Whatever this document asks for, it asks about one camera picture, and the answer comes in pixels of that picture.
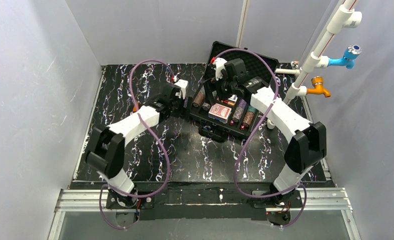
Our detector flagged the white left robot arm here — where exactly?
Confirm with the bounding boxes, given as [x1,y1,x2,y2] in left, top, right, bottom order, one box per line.
[83,79,188,208]

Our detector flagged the red playing card deck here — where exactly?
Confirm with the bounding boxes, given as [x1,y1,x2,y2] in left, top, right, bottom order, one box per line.
[208,103,232,124]

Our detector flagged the blue plastic tap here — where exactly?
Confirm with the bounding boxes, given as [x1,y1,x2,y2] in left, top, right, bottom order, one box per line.
[328,44,362,69]

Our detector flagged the grey chip stack in case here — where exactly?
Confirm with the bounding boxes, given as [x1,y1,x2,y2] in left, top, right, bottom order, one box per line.
[201,102,211,112]

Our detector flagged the orange plastic tap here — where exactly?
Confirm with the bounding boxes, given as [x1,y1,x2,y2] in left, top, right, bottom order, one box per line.
[307,76,331,98]

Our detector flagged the black poker set case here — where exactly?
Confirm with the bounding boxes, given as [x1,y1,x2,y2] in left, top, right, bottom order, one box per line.
[188,41,279,142]

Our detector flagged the green chip stack in case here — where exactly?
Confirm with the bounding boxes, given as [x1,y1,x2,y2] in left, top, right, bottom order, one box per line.
[240,105,257,130]

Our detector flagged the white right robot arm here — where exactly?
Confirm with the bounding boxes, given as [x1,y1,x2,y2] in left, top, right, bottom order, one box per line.
[210,57,327,205]

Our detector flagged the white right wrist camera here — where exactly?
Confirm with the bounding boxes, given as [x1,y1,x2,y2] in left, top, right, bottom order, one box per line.
[210,57,228,81]

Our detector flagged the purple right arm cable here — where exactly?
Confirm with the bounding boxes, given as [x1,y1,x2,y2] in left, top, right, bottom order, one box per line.
[211,48,307,229]

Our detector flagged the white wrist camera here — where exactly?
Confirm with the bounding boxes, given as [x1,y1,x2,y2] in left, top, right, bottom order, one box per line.
[210,57,228,81]
[174,79,189,99]

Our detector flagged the white pvc pipe frame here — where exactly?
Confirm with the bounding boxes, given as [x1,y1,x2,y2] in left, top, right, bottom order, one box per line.
[266,0,363,130]

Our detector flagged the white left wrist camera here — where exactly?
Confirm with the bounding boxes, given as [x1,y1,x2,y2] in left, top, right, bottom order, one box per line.
[174,79,189,99]

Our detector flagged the purple chip stack in case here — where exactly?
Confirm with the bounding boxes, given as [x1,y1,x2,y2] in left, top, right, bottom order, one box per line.
[232,99,247,123]

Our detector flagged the blue playing card deck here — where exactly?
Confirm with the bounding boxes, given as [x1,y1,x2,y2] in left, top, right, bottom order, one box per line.
[228,94,238,103]

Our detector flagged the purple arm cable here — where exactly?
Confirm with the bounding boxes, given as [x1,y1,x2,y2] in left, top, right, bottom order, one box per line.
[99,59,178,231]
[211,48,307,229]

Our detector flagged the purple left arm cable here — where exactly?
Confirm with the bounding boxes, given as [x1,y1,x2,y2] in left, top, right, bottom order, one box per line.
[99,59,178,231]

